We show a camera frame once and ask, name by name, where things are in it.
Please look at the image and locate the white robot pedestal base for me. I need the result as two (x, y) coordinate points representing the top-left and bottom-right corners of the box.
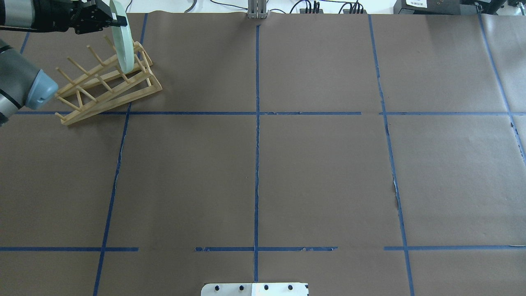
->
(201, 282), (309, 296)

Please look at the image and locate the wooden dish rack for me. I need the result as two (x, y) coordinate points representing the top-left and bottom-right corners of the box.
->
(54, 41), (163, 126)

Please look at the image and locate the aluminium frame post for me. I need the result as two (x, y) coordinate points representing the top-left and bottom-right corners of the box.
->
(247, 0), (268, 19)

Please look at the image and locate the light green ceramic plate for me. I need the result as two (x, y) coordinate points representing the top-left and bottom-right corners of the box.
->
(109, 0), (135, 74)

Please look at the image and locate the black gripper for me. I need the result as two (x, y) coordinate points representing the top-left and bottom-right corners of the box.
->
(69, 0), (128, 35)

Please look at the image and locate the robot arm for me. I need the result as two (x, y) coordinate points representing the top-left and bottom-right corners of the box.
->
(0, 0), (134, 124)

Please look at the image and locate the brown paper table cover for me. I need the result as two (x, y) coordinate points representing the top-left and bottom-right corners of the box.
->
(1, 12), (525, 296)

